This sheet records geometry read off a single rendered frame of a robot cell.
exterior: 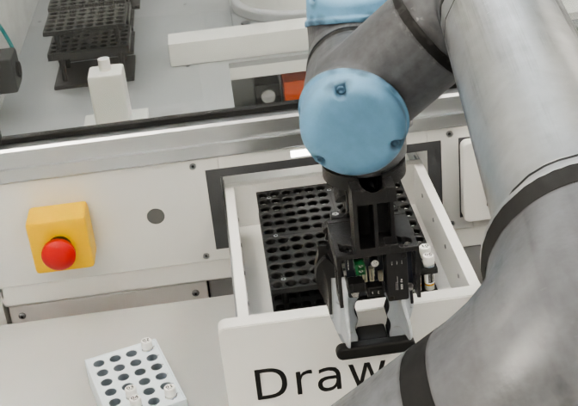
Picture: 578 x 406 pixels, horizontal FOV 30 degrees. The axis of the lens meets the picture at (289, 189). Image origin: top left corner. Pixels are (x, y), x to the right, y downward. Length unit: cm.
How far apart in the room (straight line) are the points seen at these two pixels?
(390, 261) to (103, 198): 52
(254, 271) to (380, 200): 43
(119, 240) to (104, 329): 11
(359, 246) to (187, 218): 49
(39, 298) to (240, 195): 29
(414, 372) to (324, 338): 64
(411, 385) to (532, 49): 23
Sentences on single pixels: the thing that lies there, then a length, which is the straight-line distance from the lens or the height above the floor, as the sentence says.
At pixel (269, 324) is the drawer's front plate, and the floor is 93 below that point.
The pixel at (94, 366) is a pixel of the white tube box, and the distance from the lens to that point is 125.
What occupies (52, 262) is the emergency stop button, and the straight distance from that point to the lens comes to 131.
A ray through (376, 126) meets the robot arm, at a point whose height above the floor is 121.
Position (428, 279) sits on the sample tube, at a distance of 116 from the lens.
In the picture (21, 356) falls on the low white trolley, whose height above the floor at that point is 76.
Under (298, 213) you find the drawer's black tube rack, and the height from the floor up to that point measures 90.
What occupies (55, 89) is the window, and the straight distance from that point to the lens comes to 131.
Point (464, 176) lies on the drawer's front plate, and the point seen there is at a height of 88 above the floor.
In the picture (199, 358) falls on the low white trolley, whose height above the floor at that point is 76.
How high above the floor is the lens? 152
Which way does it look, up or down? 28 degrees down
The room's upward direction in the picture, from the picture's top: 6 degrees counter-clockwise
